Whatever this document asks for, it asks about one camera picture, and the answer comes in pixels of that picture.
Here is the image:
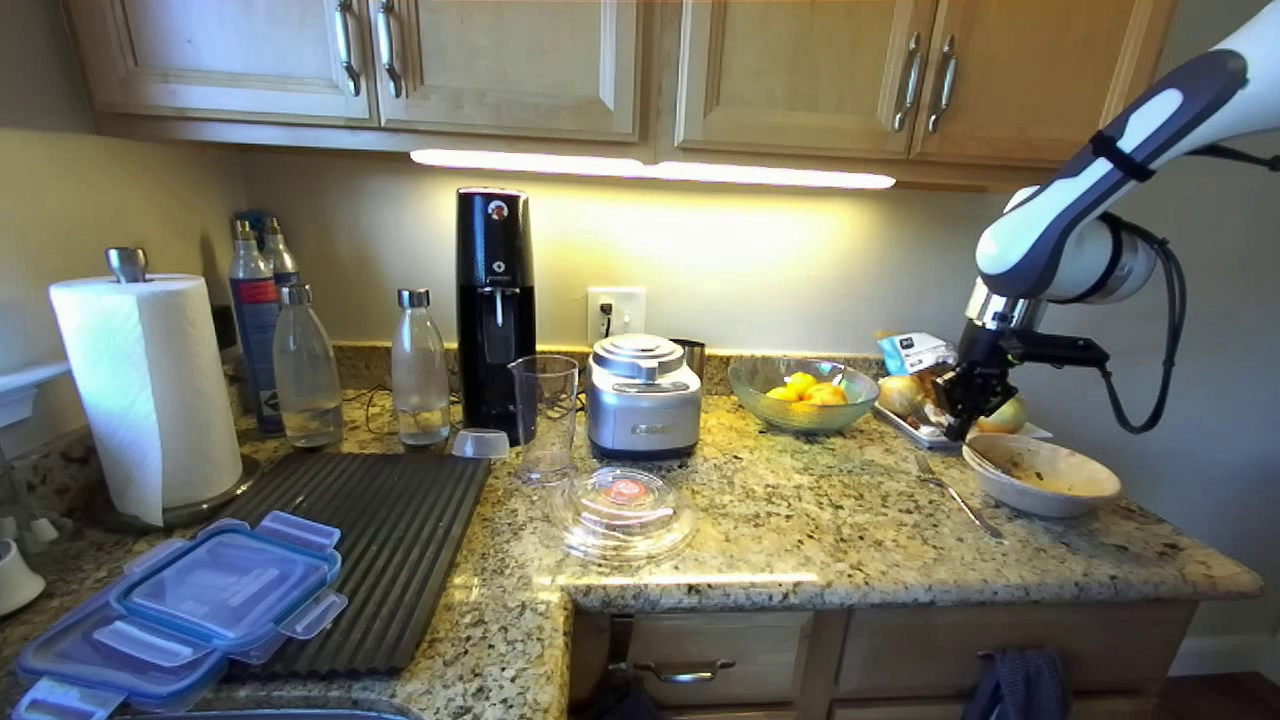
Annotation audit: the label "silver round appliance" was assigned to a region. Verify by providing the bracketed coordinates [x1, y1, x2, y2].
[586, 333, 708, 464]

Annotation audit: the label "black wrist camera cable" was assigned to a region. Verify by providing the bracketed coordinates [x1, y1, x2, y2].
[1098, 210, 1192, 438]

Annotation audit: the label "clear measuring cup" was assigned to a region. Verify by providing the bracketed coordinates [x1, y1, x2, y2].
[505, 351, 590, 486]

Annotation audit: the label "white round cup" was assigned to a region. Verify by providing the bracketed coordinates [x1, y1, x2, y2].
[0, 530, 52, 620]

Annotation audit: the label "blue and white plastic bag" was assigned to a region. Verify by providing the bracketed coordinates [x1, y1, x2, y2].
[875, 326, 964, 379]

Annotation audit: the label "dark blue hanging towel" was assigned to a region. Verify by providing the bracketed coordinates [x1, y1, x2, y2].
[959, 646, 1072, 720]

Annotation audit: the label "metal paper towel holder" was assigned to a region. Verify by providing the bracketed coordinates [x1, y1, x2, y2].
[104, 243, 261, 536]

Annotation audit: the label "metal cabinet handle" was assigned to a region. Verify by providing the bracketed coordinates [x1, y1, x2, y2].
[890, 31, 927, 135]
[378, 0, 410, 103]
[926, 36, 964, 140]
[334, 0, 369, 100]

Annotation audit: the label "small blue lid plastic container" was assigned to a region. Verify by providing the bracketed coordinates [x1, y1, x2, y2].
[114, 507, 348, 660]

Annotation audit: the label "white rectangular tray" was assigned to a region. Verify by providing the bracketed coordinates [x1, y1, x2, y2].
[874, 394, 1056, 453]

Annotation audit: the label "clear glass bowl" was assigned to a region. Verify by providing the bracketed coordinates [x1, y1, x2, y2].
[730, 356, 885, 435]

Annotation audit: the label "yellow lemon pieces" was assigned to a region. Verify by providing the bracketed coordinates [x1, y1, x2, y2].
[764, 367, 853, 416]

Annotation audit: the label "red label bottle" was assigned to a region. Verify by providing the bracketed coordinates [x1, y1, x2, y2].
[224, 210, 290, 435]

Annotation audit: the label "clear glass dome lid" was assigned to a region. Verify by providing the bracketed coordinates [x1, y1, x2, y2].
[563, 460, 697, 563]

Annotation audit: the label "under cabinet light strip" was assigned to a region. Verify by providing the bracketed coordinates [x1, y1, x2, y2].
[410, 145, 899, 194]

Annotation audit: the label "large clear glass bottle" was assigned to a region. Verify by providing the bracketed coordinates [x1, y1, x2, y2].
[271, 276, 348, 453]

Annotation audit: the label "metal drawer handle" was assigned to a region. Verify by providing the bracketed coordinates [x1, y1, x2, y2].
[624, 653, 739, 686]

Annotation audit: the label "black ribbed drying mat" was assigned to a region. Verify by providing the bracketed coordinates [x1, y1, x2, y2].
[217, 453, 497, 685]

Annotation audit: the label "clean beige bowl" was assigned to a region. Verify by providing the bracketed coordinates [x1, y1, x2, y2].
[959, 432, 1127, 521]

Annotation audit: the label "small clear glass bottle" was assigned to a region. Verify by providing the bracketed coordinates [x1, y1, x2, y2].
[388, 283, 457, 453]

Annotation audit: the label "yellow onion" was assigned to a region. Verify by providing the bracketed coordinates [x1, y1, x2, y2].
[979, 393, 1033, 438]
[874, 371, 933, 419]

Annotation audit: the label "large blue lid plastic container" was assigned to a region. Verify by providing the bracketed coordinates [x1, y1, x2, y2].
[14, 585, 354, 720]

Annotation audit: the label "wooden upper cabinet door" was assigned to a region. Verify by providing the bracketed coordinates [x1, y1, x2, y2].
[918, 0, 1178, 171]
[672, 0, 937, 164]
[378, 0, 645, 147]
[63, 0, 379, 132]

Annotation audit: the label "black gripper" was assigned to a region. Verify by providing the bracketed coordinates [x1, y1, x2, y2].
[937, 321, 1027, 448]

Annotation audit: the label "white paper towel roll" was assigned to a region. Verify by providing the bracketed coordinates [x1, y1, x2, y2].
[50, 270, 252, 530]

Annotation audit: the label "dark capped bottle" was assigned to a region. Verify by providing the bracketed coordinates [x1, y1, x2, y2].
[258, 210, 304, 291]

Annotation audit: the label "white wall outlet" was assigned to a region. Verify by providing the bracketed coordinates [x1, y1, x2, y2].
[586, 283, 653, 349]

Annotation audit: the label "black soda maker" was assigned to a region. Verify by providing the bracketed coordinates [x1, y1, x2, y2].
[453, 186, 542, 453]

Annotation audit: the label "narrow wooden drawer front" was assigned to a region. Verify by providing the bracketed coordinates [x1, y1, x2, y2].
[603, 609, 816, 713]

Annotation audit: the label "wide wooden drawer front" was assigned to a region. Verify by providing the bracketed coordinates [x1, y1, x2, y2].
[838, 602, 1198, 703]

